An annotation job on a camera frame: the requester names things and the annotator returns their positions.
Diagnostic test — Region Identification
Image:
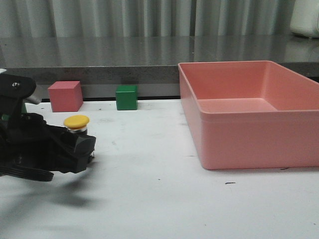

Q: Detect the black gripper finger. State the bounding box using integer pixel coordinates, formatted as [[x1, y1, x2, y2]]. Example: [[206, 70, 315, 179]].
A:
[[44, 125, 96, 173]]

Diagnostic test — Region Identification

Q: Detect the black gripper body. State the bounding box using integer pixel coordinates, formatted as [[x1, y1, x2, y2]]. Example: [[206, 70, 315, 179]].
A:
[[0, 73, 75, 175]]

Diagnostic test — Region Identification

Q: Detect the yellow push button switch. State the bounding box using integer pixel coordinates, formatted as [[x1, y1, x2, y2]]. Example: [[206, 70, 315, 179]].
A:
[[63, 115, 90, 134]]

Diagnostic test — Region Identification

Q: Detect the green cube left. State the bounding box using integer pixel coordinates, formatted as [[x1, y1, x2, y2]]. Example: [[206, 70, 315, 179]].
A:
[[1, 101, 27, 121]]

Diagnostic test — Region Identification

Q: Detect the green cube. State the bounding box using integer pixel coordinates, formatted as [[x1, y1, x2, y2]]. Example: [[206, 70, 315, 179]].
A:
[[1, 101, 27, 121], [116, 85, 138, 111]]

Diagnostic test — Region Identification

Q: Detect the pink wooden cube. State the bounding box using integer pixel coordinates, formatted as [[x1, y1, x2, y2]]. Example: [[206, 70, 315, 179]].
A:
[[48, 81, 83, 112]]

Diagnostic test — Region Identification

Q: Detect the green cube middle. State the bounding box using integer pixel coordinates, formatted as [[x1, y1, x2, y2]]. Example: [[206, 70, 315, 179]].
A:
[[116, 85, 138, 111]]

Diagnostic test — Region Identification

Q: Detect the grey stone counter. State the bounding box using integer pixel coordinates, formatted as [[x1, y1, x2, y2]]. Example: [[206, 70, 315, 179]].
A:
[[0, 35, 319, 101]]

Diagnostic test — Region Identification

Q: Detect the pink plastic bin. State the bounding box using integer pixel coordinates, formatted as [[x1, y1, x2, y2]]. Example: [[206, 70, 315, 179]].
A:
[[178, 61, 319, 170]]

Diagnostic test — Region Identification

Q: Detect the white appliance on counter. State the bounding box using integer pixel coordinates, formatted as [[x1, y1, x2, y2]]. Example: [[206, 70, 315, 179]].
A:
[[290, 0, 319, 38]]

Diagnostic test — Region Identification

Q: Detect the black flat cable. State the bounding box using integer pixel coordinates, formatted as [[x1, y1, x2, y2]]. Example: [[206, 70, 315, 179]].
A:
[[0, 163, 54, 182]]

